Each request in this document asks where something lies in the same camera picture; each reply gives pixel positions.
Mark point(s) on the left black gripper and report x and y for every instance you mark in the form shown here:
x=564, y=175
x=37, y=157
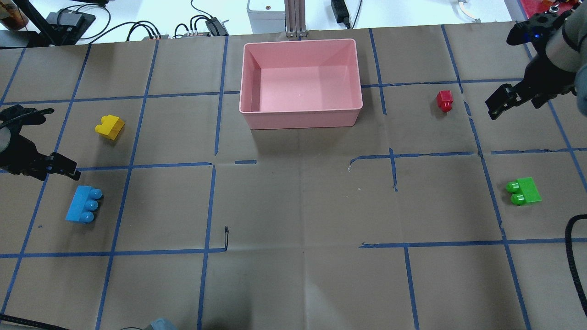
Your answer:
x=19, y=157

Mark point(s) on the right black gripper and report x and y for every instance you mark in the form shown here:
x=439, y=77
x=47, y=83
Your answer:
x=544, y=90

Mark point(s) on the blue toy block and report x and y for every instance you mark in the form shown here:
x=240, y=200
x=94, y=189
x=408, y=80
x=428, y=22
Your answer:
x=84, y=202

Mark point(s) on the yellow toy block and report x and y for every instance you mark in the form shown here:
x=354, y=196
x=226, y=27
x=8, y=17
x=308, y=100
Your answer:
x=109, y=127

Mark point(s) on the green toy block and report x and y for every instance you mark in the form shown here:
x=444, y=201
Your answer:
x=523, y=191

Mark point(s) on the pink plastic box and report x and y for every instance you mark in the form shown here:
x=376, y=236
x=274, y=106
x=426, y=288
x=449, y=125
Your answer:
x=300, y=84

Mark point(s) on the red toy block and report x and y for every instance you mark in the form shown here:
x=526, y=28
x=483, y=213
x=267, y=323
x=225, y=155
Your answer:
x=444, y=100

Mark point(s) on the black power adapter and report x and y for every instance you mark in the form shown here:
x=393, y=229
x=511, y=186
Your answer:
x=341, y=13

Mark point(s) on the black usb hub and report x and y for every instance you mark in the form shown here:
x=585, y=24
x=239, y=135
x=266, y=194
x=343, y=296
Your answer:
x=215, y=27

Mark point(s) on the white square device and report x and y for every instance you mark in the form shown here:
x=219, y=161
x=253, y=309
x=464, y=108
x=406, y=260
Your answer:
x=266, y=16

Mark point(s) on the black box with cables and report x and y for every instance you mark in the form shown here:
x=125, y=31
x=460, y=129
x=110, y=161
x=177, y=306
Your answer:
x=69, y=25

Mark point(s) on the aluminium frame post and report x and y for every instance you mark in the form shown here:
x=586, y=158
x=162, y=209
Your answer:
x=295, y=22

